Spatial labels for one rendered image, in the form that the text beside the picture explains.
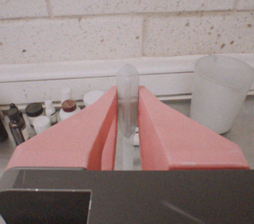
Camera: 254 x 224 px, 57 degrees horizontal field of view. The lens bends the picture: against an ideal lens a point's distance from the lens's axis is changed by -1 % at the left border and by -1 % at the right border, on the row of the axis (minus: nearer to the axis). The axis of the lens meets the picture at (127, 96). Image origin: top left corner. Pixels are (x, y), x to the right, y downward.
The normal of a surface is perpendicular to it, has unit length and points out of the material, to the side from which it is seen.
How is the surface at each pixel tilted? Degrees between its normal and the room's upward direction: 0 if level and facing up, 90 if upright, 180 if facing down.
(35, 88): 90
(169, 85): 90
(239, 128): 0
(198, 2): 90
